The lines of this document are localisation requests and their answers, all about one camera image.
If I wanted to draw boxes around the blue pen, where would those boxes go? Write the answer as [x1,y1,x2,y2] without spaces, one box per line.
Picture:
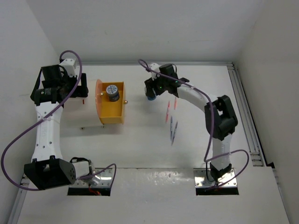
[170,115,173,142]

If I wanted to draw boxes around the orange drawer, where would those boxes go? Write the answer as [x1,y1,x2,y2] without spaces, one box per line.
[95,79,127,124]

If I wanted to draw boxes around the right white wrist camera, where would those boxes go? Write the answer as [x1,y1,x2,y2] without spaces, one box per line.
[149,63,160,80]

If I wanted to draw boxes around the red pen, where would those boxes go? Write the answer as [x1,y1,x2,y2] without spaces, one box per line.
[165,101,171,123]
[173,97,177,110]

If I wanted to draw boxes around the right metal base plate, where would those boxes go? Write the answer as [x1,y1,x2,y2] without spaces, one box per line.
[193,168,237,189]

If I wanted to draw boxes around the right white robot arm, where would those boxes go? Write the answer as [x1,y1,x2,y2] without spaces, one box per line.
[140,61,238,181]

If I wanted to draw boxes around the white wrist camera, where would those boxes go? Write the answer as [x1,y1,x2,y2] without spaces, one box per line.
[149,63,160,80]
[59,58,77,77]

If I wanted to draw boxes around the blue tape jar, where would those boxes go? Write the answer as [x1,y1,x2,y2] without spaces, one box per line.
[147,94,157,101]
[106,84,120,102]

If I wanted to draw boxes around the metal base plate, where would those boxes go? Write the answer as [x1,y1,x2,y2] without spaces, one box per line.
[69,168,114,189]
[193,168,237,189]

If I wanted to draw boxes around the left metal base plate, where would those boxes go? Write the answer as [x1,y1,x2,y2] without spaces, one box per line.
[69,168,114,189]

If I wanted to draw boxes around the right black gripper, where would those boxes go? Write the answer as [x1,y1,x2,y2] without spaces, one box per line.
[145,71,169,98]

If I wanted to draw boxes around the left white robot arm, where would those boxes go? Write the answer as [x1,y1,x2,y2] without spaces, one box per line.
[24,63,92,190]

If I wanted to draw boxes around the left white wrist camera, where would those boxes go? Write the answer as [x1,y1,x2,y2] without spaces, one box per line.
[59,58,77,77]

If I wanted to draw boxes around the round drawer cabinet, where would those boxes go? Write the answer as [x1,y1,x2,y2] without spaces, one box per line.
[60,79,103,128]

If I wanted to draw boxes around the grey pen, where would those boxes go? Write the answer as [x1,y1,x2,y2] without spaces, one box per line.
[171,121,178,146]

